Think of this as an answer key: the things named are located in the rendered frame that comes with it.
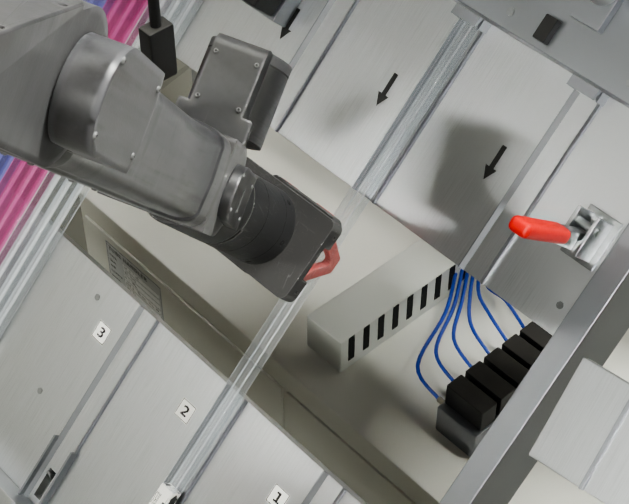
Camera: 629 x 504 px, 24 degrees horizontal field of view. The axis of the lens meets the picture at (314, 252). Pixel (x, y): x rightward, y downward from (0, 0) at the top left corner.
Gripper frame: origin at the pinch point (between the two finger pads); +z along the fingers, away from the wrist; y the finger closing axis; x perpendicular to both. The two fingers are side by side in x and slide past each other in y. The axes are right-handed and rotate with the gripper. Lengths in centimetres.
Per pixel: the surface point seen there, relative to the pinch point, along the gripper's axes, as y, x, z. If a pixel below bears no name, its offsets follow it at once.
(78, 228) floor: 101, 30, 95
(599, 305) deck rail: -20.7, -8.7, -1.3
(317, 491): -10.0, 14.1, 2.0
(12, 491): 13.0, 31.2, 2.2
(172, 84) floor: 121, 2, 117
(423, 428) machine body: 0.3, 10.1, 33.4
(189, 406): 3.4, 15.8, 2.0
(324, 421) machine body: 8.9, 15.6, 32.3
